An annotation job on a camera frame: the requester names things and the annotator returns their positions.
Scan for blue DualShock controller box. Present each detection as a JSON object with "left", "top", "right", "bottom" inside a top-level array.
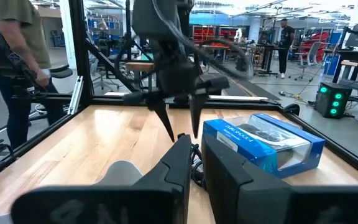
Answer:
[{"left": 202, "top": 112, "right": 326, "bottom": 180}]

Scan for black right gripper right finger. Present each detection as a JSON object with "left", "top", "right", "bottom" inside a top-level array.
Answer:
[{"left": 201, "top": 136, "right": 358, "bottom": 224}]

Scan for person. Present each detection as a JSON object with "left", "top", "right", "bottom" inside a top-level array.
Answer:
[
  {"left": 277, "top": 17, "right": 296, "bottom": 80},
  {"left": 0, "top": 0, "right": 74, "bottom": 151}
]

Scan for black USB-C cable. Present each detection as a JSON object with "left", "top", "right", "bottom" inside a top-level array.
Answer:
[{"left": 190, "top": 142, "right": 208, "bottom": 189}]

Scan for red storage rack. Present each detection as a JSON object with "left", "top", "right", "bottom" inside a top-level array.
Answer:
[{"left": 300, "top": 30, "right": 334, "bottom": 62}]

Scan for grey office chair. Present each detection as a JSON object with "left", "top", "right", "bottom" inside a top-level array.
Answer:
[{"left": 289, "top": 41, "right": 323, "bottom": 82}]

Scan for small wooden background table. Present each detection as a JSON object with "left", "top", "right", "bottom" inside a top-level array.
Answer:
[{"left": 125, "top": 61, "right": 155, "bottom": 94}]

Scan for black stool seat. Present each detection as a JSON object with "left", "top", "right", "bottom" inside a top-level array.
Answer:
[{"left": 50, "top": 63, "right": 74, "bottom": 80}]

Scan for silver aluminium strip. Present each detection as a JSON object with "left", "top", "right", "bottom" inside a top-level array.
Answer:
[{"left": 67, "top": 75, "right": 85, "bottom": 116}]

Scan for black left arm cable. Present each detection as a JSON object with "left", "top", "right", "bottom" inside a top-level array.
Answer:
[{"left": 150, "top": 0, "right": 254, "bottom": 80}]

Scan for red shelving unit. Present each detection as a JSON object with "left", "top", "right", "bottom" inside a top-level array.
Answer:
[{"left": 192, "top": 24, "right": 239, "bottom": 45}]

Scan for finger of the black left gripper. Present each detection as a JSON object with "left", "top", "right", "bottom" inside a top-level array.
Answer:
[
  {"left": 147, "top": 99, "right": 176, "bottom": 143},
  {"left": 188, "top": 93, "right": 210, "bottom": 139}
]

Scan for black rounded edge fixture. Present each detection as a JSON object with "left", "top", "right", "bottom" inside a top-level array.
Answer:
[{"left": 283, "top": 103, "right": 301, "bottom": 117}]

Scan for black computer tower green lights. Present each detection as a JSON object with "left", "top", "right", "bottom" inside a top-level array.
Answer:
[{"left": 314, "top": 81, "right": 353, "bottom": 119}]

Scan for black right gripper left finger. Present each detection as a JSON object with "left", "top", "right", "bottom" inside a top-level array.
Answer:
[{"left": 11, "top": 134, "right": 193, "bottom": 224}]

